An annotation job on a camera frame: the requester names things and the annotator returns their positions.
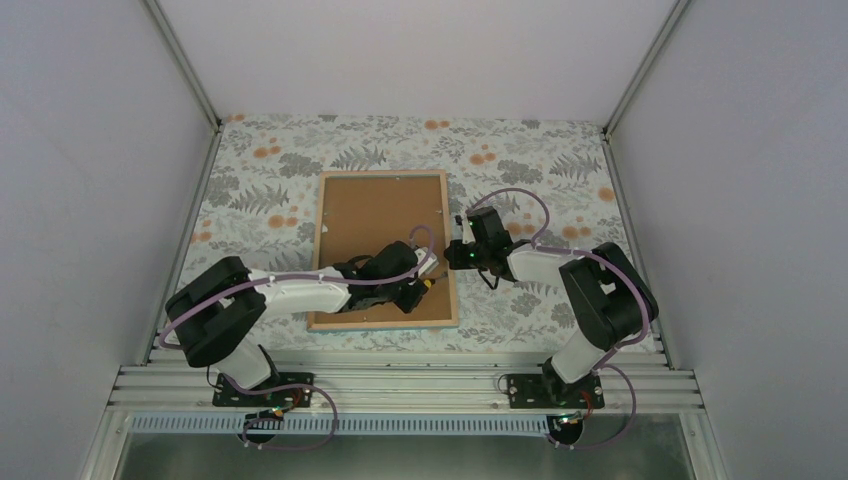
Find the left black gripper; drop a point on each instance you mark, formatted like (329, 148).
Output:
(405, 304)

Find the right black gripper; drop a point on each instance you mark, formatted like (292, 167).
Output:
(453, 257)

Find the yellow black screwdriver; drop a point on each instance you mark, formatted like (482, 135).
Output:
(430, 282)

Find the teal wooden picture frame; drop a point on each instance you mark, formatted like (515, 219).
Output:
(384, 252)

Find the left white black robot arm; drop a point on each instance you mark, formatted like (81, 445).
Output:
(212, 316)

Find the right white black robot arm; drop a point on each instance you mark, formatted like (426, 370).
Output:
(612, 305)

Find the floral patterned table mat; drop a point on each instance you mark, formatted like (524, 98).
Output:
(548, 177)

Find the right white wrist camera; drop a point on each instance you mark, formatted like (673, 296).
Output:
(460, 228)

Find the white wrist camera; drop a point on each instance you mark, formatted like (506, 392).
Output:
(460, 228)
(427, 261)

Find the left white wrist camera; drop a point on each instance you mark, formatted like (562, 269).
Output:
(427, 261)

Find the brown frame backing board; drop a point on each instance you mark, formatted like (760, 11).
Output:
(364, 218)

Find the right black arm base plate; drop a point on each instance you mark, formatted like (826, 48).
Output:
(539, 391)

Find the right aluminium corner post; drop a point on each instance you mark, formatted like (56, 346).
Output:
(658, 44)

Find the aluminium corner post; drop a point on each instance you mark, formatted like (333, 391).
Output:
(658, 44)
(175, 49)

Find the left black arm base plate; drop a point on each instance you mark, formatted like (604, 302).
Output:
(226, 395)

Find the aluminium mounting rail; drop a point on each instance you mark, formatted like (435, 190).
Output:
(412, 389)

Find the grey slotted cable duct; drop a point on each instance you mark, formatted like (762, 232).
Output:
(347, 424)

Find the left aluminium corner post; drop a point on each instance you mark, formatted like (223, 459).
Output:
(175, 49)

